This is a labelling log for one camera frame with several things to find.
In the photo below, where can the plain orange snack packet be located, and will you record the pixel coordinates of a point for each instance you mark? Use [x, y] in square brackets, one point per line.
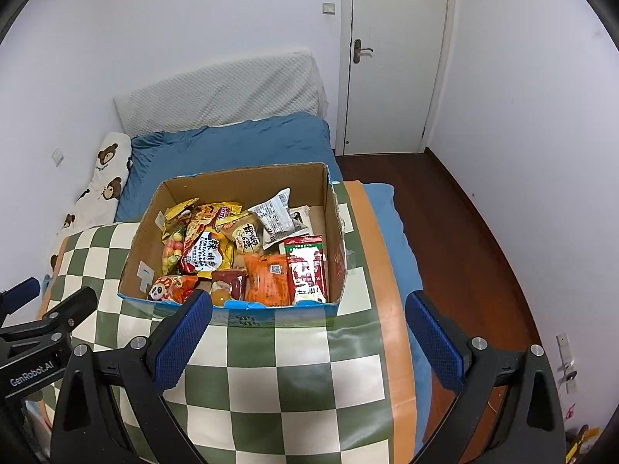
[266, 280]

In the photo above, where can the dark red snack packet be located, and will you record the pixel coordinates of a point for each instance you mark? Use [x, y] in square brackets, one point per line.
[232, 283]

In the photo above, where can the yellow jelly cup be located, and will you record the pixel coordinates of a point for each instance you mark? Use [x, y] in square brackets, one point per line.
[220, 298]

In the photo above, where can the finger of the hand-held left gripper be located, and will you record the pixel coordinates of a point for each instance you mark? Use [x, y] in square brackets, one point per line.
[67, 309]
[22, 295]

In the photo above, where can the orange panda snack packet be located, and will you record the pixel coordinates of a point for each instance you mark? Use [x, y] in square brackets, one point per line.
[174, 287]

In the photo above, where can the colourful candy bag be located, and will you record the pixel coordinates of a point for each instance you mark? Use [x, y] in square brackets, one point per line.
[173, 251]

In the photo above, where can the green white checkered mat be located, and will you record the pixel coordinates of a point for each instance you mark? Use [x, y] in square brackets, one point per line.
[300, 382]

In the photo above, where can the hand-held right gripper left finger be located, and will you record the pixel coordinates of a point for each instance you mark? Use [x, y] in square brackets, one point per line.
[181, 338]

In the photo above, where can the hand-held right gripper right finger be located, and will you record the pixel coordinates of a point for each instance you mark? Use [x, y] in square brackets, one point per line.
[433, 343]

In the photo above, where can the white quilted headboard cushion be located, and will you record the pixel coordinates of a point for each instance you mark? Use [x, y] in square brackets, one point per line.
[217, 92]

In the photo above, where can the cardboard box with blue print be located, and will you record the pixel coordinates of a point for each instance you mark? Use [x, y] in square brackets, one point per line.
[242, 188]

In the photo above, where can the white black stick snack packet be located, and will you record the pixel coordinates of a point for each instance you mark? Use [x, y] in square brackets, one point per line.
[302, 220]

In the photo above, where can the yellow and brown object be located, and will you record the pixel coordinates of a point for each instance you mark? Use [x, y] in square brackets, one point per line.
[580, 444]

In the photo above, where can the white grey snack packet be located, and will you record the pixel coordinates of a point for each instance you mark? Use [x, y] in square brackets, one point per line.
[273, 212]

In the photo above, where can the yellow purple snack packet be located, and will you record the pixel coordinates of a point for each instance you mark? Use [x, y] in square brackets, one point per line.
[229, 212]

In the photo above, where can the red white spicy snack packet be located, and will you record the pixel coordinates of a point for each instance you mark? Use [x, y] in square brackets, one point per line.
[200, 251]

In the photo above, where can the white door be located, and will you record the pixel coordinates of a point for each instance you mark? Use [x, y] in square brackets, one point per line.
[396, 58]

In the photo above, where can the bear print pillow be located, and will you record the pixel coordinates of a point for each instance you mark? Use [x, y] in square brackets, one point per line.
[104, 174]

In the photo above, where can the blue bedsheet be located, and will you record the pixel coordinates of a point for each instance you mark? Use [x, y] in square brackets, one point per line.
[242, 145]

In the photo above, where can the white wall socket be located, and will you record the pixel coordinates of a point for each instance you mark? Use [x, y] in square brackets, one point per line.
[566, 362]
[58, 156]

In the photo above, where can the cream bread packet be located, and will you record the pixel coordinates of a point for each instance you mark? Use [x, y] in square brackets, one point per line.
[246, 237]

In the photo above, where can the white light switch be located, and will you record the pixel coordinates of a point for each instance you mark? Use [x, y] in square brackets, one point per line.
[329, 8]

